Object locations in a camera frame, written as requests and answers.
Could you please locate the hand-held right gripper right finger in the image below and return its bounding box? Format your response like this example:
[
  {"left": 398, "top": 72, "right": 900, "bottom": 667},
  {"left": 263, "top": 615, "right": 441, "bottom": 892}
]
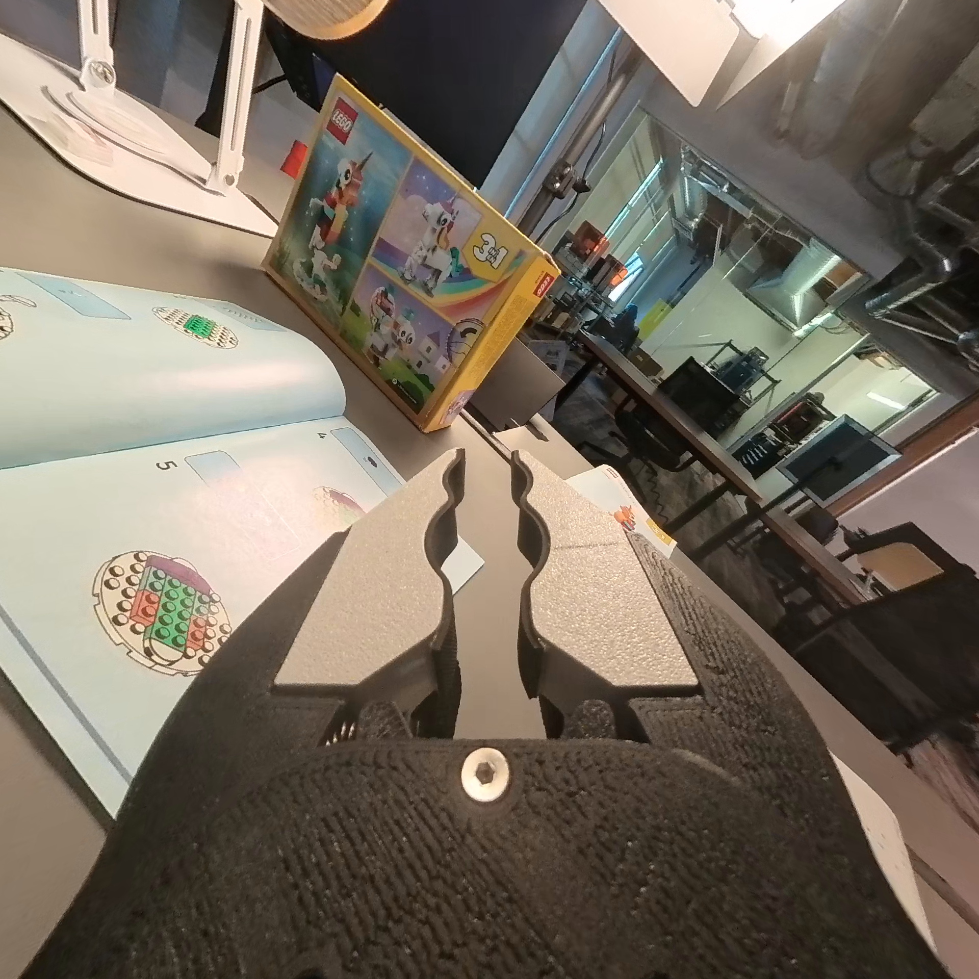
[{"left": 509, "top": 450, "right": 700, "bottom": 701}]

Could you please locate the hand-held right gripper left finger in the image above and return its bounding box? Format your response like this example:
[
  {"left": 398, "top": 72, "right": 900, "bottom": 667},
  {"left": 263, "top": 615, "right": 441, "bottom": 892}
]
[{"left": 272, "top": 449, "right": 467, "bottom": 694}]

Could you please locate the white instruction leaflet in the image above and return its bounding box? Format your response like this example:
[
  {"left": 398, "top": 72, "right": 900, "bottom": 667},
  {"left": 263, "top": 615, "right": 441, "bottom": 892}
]
[{"left": 564, "top": 467, "right": 677, "bottom": 563}]

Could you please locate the black office chair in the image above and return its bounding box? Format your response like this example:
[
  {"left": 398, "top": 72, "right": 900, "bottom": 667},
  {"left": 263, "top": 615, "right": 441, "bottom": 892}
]
[{"left": 612, "top": 404, "right": 701, "bottom": 479}]

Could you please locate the long wooden table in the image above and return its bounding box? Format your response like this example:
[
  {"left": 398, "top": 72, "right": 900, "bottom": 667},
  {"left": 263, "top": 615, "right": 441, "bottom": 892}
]
[{"left": 572, "top": 327, "right": 873, "bottom": 605}]

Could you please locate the light blue instruction booklet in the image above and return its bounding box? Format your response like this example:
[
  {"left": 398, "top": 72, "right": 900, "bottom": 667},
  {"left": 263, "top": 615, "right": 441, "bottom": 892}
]
[{"left": 0, "top": 266, "right": 486, "bottom": 797}]

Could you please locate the grey computer monitor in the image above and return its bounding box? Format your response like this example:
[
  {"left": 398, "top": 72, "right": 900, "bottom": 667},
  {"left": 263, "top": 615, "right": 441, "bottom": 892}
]
[{"left": 776, "top": 414, "right": 904, "bottom": 507}]

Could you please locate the yellow unicorn toy box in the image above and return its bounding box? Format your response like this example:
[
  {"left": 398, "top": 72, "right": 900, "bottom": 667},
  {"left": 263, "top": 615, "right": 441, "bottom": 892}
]
[{"left": 262, "top": 73, "right": 561, "bottom": 434}]

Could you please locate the black tripod stand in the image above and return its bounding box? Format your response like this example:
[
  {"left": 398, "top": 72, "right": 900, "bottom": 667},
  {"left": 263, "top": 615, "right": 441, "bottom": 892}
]
[{"left": 514, "top": 161, "right": 590, "bottom": 234}]

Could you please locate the white tablet stand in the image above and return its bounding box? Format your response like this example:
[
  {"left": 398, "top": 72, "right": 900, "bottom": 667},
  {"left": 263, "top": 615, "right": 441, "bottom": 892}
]
[{"left": 0, "top": 0, "right": 278, "bottom": 237}]

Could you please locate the round wooden tabletop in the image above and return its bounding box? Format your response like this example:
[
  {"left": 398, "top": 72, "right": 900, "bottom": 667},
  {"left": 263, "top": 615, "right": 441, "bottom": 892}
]
[{"left": 269, "top": 0, "right": 393, "bottom": 36}]

